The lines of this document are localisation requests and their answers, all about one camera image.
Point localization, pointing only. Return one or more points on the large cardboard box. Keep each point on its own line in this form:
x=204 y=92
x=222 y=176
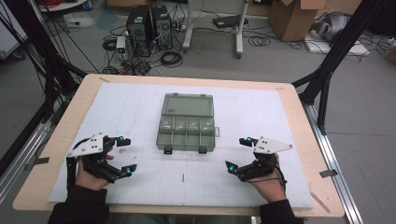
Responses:
x=292 y=18

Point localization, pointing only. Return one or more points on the white round table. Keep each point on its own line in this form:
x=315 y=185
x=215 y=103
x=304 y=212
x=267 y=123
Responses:
x=62 y=4

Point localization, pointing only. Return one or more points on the grey silver appliance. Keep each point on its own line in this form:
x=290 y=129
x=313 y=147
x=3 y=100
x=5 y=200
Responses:
x=331 y=25

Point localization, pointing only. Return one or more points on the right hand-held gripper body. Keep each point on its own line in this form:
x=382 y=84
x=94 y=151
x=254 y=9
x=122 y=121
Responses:
x=269 y=145

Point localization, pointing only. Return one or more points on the small cardboard box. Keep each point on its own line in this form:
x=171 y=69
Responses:
x=391 y=56

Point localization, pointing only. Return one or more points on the black computer tower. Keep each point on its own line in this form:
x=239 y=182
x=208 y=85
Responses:
x=138 y=29
x=162 y=26

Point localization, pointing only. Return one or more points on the person's right hand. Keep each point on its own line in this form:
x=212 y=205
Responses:
x=269 y=188

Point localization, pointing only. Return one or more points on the grey tape piece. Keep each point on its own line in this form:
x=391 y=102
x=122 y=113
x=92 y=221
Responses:
x=40 y=161
x=328 y=173

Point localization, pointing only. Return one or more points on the white stand leg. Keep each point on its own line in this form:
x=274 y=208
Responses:
x=188 y=28
x=240 y=31

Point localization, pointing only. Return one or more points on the white grid mat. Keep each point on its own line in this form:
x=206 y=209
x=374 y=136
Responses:
x=199 y=183

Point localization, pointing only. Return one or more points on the small metal screw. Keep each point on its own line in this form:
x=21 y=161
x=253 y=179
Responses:
x=183 y=177

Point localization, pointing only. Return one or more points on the black flat device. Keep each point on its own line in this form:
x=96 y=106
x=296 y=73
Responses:
x=229 y=21

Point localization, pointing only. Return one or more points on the person's left hand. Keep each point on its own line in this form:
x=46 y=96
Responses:
x=88 y=180

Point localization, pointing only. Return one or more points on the green transparent compartment box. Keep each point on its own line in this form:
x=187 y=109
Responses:
x=186 y=124

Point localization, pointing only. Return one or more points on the small white power box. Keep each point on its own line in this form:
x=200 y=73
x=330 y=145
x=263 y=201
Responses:
x=121 y=44

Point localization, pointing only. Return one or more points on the aluminium rail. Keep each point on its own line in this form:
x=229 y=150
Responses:
x=333 y=161
x=18 y=161

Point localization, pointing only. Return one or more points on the black metal frame stand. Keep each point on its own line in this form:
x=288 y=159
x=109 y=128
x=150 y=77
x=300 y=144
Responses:
x=330 y=62
x=46 y=62

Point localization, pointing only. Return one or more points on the white flat board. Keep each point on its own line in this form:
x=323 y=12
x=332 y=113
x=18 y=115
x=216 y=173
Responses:
x=339 y=48

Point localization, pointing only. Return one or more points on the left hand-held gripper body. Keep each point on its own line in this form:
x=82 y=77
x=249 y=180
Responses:
x=93 y=144

